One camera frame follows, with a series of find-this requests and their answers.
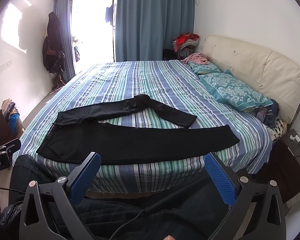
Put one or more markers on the black bedside table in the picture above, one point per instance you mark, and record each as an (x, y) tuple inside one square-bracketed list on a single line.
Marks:
[(283, 166)]

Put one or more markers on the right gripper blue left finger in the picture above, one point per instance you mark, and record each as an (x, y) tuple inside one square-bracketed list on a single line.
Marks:
[(36, 219)]

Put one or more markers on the cream padded headboard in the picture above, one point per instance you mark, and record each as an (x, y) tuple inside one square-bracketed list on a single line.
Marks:
[(266, 71)]

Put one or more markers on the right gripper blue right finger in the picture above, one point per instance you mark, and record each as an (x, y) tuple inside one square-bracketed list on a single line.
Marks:
[(239, 192)]

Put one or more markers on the red clothes pile on stool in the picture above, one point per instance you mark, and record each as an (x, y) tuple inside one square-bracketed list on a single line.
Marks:
[(184, 40)]

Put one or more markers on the white wall switch plate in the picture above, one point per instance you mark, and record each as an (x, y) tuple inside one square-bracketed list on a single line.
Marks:
[(5, 66)]

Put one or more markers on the dark brown dresser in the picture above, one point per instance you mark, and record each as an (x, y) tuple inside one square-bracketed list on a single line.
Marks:
[(0, 127)]

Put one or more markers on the black pants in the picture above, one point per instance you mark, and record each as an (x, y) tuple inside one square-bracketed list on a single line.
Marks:
[(79, 131)]

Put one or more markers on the dark quilted jacket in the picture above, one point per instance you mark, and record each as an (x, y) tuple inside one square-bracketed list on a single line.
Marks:
[(191, 210)]

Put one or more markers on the dark clothes on coat rack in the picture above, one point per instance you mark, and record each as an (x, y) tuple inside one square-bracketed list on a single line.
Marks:
[(53, 54)]

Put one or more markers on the blue curtain right panel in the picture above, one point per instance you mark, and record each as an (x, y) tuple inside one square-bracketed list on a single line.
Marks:
[(144, 28)]

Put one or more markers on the teal floral pillow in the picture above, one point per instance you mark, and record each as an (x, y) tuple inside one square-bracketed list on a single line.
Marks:
[(229, 90), (202, 69)]

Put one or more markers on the near teal floral pillow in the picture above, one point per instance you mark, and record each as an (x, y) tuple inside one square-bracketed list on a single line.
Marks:
[(229, 90)]

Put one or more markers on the clothes pile on dresser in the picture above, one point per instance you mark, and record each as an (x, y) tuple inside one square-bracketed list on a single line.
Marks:
[(11, 115)]

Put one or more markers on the pink garment on bed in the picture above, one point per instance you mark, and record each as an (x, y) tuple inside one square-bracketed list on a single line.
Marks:
[(197, 58)]

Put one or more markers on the far teal floral pillow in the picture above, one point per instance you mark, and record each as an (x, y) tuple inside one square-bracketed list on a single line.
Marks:
[(202, 69)]

